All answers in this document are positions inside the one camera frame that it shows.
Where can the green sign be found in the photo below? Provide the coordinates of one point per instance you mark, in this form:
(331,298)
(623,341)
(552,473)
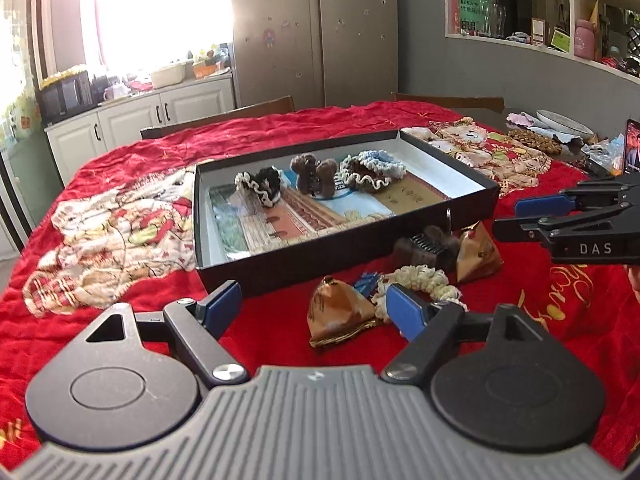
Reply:
(474,10)

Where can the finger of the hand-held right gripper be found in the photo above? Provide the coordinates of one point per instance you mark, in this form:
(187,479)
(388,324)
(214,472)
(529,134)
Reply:
(545,205)
(517,229)

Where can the round-label brown triangular packet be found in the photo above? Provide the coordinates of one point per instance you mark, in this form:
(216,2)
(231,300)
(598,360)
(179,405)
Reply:
(479,257)

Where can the dark wooden chair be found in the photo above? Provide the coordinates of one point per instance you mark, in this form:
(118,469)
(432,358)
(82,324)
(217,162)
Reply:
(450,102)
(225,117)

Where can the white plate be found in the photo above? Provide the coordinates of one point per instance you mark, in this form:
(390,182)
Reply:
(565,122)

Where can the brown scrunchie with white trim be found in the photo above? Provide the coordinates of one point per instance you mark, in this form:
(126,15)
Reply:
(360,177)

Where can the white mug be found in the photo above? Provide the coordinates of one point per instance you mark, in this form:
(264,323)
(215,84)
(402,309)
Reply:
(112,93)

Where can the smartphone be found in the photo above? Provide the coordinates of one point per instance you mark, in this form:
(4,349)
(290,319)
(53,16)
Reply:
(632,147)

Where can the black microwave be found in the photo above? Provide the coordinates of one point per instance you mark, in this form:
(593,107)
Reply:
(65,97)

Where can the black scrunchie with white trim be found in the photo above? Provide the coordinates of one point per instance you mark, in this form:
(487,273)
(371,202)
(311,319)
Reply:
(260,185)

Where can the brown furry hair claw clip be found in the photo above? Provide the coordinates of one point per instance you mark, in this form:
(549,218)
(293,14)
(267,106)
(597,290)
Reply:
(425,250)

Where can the white plastic tub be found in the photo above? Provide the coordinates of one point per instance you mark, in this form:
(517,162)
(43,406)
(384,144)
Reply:
(167,76)

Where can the white kitchen cabinet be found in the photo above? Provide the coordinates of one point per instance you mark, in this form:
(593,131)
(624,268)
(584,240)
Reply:
(150,115)

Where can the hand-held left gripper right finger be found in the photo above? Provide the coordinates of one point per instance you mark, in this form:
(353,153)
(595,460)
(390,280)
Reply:
(407,311)

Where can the blue binder clip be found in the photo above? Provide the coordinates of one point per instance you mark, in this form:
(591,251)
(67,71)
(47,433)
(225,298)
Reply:
(367,284)

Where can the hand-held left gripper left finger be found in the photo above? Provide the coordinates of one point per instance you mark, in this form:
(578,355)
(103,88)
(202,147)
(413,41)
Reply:
(220,309)

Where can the silver refrigerator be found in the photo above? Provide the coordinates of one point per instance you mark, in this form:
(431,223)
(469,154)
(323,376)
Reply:
(315,30)

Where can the cream crocheted scrunchie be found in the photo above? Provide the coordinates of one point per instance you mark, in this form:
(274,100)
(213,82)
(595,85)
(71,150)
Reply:
(430,282)

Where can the pink crumpled paper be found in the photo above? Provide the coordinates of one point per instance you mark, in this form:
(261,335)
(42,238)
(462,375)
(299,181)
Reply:
(520,120)

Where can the wooden bead trivet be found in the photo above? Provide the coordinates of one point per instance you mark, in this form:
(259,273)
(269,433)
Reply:
(535,141)

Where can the plain brown triangular packet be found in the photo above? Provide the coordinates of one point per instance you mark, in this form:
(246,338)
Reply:
(340,312)

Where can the black shallow cardboard box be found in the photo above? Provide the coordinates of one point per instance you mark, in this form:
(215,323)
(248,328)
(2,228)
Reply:
(225,270)

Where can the red printed blanket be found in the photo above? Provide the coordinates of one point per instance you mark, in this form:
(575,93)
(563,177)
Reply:
(125,175)

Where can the pink thermos bottle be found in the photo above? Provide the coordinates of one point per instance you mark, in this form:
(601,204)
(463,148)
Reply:
(584,40)

